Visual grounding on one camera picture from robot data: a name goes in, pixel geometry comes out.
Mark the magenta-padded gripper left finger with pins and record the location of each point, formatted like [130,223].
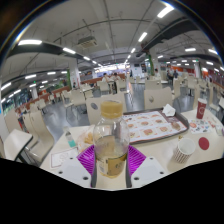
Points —
[86,156]

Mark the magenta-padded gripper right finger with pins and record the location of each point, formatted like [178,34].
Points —
[136,158]

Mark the clear bottle with yellow cap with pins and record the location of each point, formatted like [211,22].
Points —
[111,140]

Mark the small teal sanitizer bottle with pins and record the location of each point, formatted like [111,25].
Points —
[69,137]

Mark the printed paper tray liner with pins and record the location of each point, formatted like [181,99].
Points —
[146,126]

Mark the beige chair with round hole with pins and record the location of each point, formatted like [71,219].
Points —
[91,115]
[159,96]

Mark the white red-patterned paper cup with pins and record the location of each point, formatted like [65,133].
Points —
[182,150]

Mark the brown fried food piece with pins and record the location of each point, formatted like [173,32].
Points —
[175,125]

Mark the plain beige chair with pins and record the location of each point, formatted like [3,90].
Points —
[40,133]

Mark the dark brown food tray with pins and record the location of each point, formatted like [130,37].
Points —
[172,119]

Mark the white paper napkin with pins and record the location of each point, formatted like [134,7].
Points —
[168,110]

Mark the group of beige chairs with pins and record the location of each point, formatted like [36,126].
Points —
[78,96]

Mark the flat round red coaster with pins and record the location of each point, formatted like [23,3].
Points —
[203,143]

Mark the person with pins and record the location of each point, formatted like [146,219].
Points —
[105,78]
[170,71]
[115,77]

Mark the tall red paper cup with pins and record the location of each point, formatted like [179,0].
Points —
[201,108]

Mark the ceiling air conditioner unit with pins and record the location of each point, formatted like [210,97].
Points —
[87,41]

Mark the group of ceiling lights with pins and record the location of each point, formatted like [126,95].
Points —
[30,42]

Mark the beige chair with black frame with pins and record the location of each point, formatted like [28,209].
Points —
[15,143]

